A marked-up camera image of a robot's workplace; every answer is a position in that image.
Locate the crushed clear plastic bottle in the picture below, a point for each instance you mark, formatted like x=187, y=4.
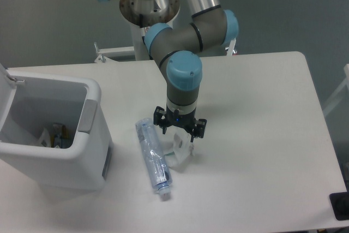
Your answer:
x=152, y=152

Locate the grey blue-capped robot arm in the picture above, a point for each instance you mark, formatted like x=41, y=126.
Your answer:
x=175, y=51

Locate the white left frame bracket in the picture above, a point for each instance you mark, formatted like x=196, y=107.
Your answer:
x=114, y=54

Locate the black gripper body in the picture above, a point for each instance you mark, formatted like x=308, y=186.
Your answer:
x=186, y=122

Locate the white plastic wrapper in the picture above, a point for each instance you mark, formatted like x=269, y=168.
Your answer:
x=179, y=151

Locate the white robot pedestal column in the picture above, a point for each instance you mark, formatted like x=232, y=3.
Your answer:
x=140, y=50

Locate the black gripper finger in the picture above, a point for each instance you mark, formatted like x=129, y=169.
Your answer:
x=196, y=128
x=160, y=119

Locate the white trash can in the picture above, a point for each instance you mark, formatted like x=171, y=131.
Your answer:
x=31, y=102

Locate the black device at table corner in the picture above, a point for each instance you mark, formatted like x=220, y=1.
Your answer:
x=339, y=202

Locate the white frame at right edge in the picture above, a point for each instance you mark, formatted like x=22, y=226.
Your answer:
x=337, y=96

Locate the colourful trash inside can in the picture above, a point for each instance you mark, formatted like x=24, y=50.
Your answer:
x=59, y=139

